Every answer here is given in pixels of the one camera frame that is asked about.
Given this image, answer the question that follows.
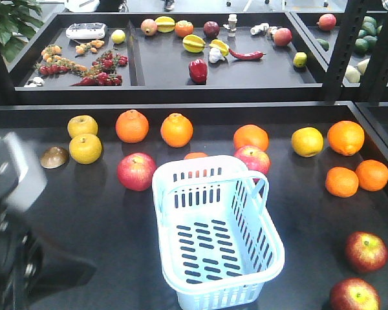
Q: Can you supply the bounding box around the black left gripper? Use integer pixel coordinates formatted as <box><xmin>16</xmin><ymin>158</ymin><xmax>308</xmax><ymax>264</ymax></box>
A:
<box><xmin>0</xmin><ymin>183</ymin><xmax>97</xmax><ymax>309</ymax></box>

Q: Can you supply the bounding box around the light blue plastic basket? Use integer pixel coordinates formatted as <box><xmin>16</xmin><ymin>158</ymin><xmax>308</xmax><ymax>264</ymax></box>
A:
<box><xmin>152</xmin><ymin>155</ymin><xmax>285</xmax><ymax>309</ymax></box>

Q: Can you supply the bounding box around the yellow green pear front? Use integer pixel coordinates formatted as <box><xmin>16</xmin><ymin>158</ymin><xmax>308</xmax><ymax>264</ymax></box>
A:
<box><xmin>69</xmin><ymin>134</ymin><xmax>102</xmax><ymax>164</ymax></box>

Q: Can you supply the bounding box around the yellow green pear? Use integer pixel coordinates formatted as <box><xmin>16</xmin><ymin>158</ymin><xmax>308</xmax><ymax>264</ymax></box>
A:
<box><xmin>67</xmin><ymin>115</ymin><xmax>98</xmax><ymax>138</ymax></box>
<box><xmin>69</xmin><ymin>134</ymin><xmax>102</xmax><ymax>164</ymax></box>

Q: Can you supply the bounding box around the large pink red apple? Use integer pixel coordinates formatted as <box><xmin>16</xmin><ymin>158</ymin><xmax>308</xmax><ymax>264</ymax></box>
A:
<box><xmin>117</xmin><ymin>152</ymin><xmax>156</xmax><ymax>192</ymax></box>

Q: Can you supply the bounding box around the yellow green pear back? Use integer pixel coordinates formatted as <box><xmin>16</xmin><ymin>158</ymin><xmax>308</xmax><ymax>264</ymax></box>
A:
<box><xmin>67</xmin><ymin>115</ymin><xmax>98</xmax><ymax>138</ymax></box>

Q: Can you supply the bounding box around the orange back left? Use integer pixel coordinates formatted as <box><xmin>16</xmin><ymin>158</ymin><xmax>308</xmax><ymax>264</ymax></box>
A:
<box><xmin>115</xmin><ymin>109</ymin><xmax>149</xmax><ymax>143</ymax></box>

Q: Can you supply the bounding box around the small orange middle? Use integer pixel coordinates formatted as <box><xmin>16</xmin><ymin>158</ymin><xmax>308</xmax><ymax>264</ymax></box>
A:
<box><xmin>184</xmin><ymin>152</ymin><xmax>208</xmax><ymax>160</ymax></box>

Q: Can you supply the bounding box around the black upper display tray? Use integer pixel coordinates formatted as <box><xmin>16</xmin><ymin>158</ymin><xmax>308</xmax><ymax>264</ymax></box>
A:
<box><xmin>9</xmin><ymin>12</ymin><xmax>327</xmax><ymax>105</ymax></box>

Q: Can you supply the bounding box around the pink red apple centre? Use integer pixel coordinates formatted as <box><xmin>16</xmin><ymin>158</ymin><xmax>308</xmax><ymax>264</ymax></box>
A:
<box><xmin>234</xmin><ymin>145</ymin><xmax>271</xmax><ymax>175</ymax></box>

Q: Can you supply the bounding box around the orange behind centre apple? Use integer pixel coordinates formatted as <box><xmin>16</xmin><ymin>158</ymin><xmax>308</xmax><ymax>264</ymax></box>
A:
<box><xmin>233</xmin><ymin>124</ymin><xmax>269</xmax><ymax>151</ymax></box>

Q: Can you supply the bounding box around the dark red bell pepper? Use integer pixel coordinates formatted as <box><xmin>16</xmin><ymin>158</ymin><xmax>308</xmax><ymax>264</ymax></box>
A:
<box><xmin>188</xmin><ymin>59</ymin><xmax>208</xmax><ymax>83</ymax></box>

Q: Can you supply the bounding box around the white garlic bulb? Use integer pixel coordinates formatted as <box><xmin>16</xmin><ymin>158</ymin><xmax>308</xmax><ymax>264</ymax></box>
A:
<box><xmin>208</xmin><ymin>47</ymin><xmax>226</xmax><ymax>64</ymax></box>

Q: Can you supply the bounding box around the red apple front left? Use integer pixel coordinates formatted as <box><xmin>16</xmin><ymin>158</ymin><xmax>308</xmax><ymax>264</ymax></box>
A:
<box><xmin>329</xmin><ymin>278</ymin><xmax>380</xmax><ymax>310</ymax></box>

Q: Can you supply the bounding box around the red chili pepper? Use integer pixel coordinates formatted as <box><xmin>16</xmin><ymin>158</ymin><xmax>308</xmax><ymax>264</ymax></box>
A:
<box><xmin>228</xmin><ymin>48</ymin><xmax>266</xmax><ymax>61</ymax></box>

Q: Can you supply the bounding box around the small orange left pair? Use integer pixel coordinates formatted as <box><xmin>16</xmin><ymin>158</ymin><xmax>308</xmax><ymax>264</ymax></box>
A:
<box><xmin>325</xmin><ymin>167</ymin><xmax>359</xmax><ymax>198</ymax></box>

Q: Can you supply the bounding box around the small orange pair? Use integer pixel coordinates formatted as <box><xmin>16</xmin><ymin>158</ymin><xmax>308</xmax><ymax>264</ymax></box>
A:
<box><xmin>355</xmin><ymin>160</ymin><xmax>388</xmax><ymax>192</ymax></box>
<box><xmin>325</xmin><ymin>167</ymin><xmax>359</xmax><ymax>198</ymax></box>

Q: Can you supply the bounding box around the red apple front middle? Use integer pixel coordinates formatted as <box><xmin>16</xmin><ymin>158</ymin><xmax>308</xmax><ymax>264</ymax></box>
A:
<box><xmin>345</xmin><ymin>231</ymin><xmax>388</xmax><ymax>274</ymax></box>

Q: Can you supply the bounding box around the large orange right back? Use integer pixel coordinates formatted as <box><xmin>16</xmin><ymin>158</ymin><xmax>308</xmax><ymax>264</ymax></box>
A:
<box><xmin>327</xmin><ymin>120</ymin><xmax>365</xmax><ymax>156</ymax></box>

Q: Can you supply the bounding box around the small orange right pair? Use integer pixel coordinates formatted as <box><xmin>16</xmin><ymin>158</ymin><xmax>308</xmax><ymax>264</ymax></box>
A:
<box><xmin>355</xmin><ymin>160</ymin><xmax>388</xmax><ymax>192</ymax></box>

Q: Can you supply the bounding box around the wooden display stand black frame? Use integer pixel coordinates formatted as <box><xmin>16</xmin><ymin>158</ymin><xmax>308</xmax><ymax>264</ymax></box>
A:
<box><xmin>0</xmin><ymin>102</ymin><xmax>388</xmax><ymax>309</ymax></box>

